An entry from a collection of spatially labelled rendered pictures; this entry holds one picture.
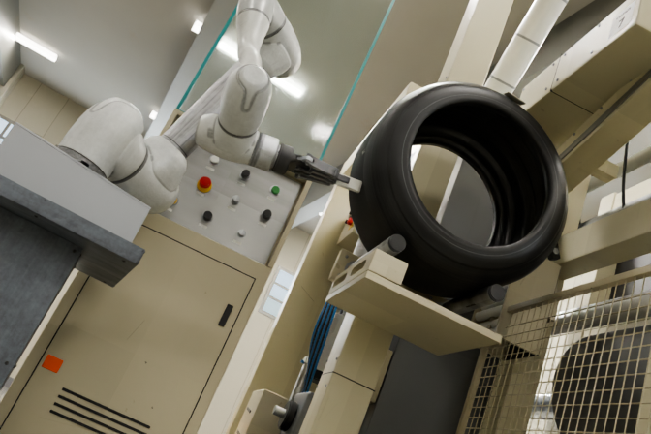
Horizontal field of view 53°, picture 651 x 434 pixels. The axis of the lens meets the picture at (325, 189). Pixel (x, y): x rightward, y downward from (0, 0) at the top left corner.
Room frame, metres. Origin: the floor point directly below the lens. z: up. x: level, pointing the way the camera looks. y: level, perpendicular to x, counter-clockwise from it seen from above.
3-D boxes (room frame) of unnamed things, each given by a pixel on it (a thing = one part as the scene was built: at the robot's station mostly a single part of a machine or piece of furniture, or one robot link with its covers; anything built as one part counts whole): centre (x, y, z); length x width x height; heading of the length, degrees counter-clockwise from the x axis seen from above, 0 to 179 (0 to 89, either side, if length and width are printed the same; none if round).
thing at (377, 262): (1.63, -0.19, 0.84); 0.36 x 0.09 x 0.06; 6
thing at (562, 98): (1.55, -0.64, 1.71); 0.61 x 0.25 x 0.15; 6
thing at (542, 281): (1.90, -0.68, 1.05); 0.20 x 0.15 x 0.30; 6
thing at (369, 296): (1.64, -0.33, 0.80); 0.37 x 0.36 x 0.02; 96
